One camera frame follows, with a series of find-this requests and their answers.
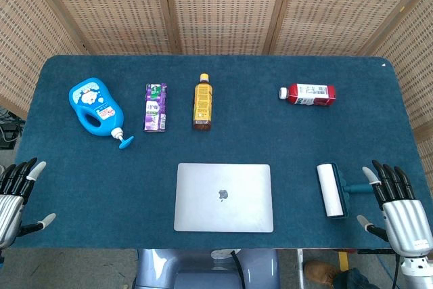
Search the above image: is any silver-blue robot torso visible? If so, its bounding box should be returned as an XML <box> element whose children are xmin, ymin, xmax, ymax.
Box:
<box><xmin>131</xmin><ymin>248</ymin><xmax>281</xmax><ymax>289</ymax></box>

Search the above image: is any teal lint roller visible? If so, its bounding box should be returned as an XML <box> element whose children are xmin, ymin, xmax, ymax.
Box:
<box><xmin>316</xmin><ymin>162</ymin><xmax>376</xmax><ymax>219</ymax></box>

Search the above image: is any brown shoe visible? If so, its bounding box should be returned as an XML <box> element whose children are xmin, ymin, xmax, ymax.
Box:
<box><xmin>303</xmin><ymin>259</ymin><xmax>342</xmax><ymax>285</ymax></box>

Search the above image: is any silver laptop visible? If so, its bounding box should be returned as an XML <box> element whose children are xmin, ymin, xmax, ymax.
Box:
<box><xmin>173</xmin><ymin>162</ymin><xmax>274</xmax><ymax>234</ymax></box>

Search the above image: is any red drink bottle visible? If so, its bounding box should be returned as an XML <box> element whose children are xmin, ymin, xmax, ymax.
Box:
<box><xmin>279</xmin><ymin>83</ymin><xmax>337</xmax><ymax>107</ymax></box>

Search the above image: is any yellow-capped tea bottle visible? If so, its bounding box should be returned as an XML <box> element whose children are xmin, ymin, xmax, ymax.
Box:
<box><xmin>192</xmin><ymin>72</ymin><xmax>214</xmax><ymax>131</ymax></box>

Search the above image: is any blue table mat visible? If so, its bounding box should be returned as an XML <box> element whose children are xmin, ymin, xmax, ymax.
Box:
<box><xmin>0</xmin><ymin>54</ymin><xmax>433</xmax><ymax>250</ymax></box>

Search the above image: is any black cable bundle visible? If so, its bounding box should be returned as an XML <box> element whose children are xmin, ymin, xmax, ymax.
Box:
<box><xmin>0</xmin><ymin>108</ymin><xmax>23</xmax><ymax>150</ymax></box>

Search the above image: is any purple snack packet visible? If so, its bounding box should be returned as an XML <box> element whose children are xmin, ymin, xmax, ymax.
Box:
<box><xmin>143</xmin><ymin>83</ymin><xmax>168</xmax><ymax>133</ymax></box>

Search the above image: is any blue detergent pump bottle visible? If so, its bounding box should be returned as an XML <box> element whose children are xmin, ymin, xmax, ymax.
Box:
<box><xmin>68</xmin><ymin>76</ymin><xmax>135</xmax><ymax>150</ymax></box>

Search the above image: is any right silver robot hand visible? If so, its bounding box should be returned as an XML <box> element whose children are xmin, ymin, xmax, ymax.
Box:
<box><xmin>357</xmin><ymin>159</ymin><xmax>429</xmax><ymax>258</ymax></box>

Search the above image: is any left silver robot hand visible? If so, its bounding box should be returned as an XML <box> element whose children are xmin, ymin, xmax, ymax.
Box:
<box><xmin>0</xmin><ymin>157</ymin><xmax>57</xmax><ymax>250</ymax></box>

